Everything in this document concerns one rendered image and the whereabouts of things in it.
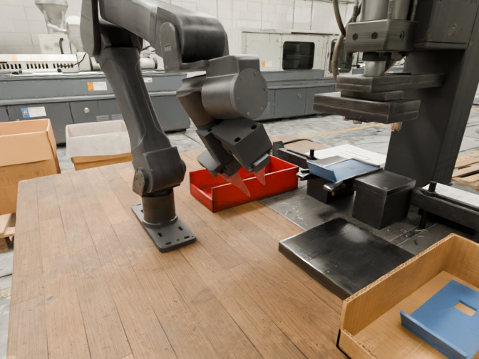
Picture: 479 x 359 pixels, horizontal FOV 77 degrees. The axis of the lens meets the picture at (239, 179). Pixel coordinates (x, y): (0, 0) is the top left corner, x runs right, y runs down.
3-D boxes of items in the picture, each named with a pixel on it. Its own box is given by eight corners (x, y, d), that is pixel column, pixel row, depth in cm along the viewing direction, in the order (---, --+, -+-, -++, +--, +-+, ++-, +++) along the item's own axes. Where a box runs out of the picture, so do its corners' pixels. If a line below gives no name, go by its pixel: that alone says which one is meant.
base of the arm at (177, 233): (157, 169, 68) (125, 176, 64) (195, 203, 52) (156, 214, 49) (160, 201, 71) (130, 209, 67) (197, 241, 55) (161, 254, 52)
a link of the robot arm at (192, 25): (237, 21, 39) (127, -21, 55) (177, 14, 33) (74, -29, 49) (221, 110, 45) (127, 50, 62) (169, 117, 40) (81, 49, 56)
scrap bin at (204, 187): (189, 194, 75) (188, 171, 73) (269, 174, 87) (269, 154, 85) (212, 213, 65) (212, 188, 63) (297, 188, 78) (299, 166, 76)
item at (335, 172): (304, 173, 64) (306, 160, 63) (351, 161, 72) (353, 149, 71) (330, 184, 59) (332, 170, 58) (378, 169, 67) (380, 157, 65)
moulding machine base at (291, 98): (241, 127, 563) (242, 72, 526) (218, 117, 645) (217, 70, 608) (417, 105, 816) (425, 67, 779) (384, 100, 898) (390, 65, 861)
